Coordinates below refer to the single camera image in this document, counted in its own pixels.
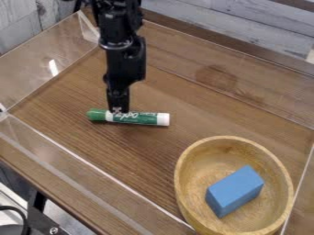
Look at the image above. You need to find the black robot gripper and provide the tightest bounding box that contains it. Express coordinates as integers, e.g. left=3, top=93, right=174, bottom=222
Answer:
left=99, top=36, right=145, bottom=114

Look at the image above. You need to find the green Expo marker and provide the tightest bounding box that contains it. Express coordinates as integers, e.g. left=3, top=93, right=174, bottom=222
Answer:
left=85, top=109, right=171, bottom=127

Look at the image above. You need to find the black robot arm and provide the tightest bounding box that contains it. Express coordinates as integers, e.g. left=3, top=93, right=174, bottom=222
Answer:
left=91, top=0, right=145, bottom=114

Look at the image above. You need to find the brown wooden bowl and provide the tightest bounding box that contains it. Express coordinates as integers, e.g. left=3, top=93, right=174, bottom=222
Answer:
left=174, top=136, right=294, bottom=235

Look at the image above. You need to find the black metal table leg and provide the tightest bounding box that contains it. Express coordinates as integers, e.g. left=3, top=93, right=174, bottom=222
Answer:
left=31, top=191, right=48, bottom=212

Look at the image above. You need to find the blue foam block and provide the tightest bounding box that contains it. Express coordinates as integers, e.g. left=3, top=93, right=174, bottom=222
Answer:
left=204, top=165, right=264, bottom=218

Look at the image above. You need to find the black cable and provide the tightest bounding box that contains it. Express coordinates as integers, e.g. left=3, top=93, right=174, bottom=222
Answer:
left=0, top=205, right=29, bottom=235

